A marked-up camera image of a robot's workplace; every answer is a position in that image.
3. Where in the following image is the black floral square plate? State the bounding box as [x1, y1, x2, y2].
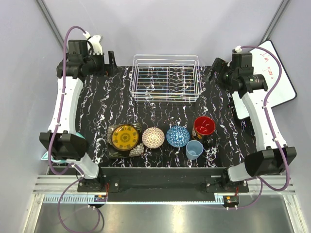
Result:
[107, 122, 144, 159]

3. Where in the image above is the white wire dish rack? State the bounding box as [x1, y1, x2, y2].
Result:
[129, 54, 202, 102]

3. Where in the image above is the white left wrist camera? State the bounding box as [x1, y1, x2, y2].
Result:
[83, 31, 104, 55]

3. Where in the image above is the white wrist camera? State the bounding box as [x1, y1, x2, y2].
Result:
[232, 46, 242, 53]
[83, 31, 104, 55]

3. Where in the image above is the teal white object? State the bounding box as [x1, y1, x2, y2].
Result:
[40, 132, 86, 166]

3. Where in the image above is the black marble pattern mat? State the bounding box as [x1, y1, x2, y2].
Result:
[75, 67, 256, 168]

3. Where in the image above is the white dry-erase board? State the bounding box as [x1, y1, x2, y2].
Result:
[232, 49, 297, 119]

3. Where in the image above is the red interior black mug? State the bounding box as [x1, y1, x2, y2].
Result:
[191, 116, 215, 142]

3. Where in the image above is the light blue plastic cup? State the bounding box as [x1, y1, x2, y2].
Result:
[186, 140, 204, 160]

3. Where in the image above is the blue triangle patterned bowl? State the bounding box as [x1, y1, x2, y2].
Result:
[166, 126, 190, 148]

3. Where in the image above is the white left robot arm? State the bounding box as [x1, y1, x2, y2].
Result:
[39, 35, 117, 192]

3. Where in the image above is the yellow patterned round plate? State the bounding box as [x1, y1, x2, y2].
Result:
[111, 125, 139, 151]

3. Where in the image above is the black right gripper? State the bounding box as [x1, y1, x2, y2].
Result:
[203, 58, 238, 95]

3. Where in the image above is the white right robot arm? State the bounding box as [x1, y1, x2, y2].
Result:
[210, 52, 297, 193]

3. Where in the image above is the brown white patterned bowl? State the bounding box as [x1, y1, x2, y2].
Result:
[142, 127, 165, 149]

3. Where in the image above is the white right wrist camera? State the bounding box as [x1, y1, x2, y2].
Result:
[232, 46, 242, 53]

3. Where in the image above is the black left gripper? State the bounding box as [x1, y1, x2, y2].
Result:
[84, 50, 120, 77]

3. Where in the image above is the aluminium frame rail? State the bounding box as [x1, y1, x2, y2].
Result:
[33, 175, 295, 205]

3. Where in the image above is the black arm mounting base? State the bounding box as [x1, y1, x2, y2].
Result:
[77, 167, 249, 194]

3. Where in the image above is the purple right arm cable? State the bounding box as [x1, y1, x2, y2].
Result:
[203, 45, 291, 210]

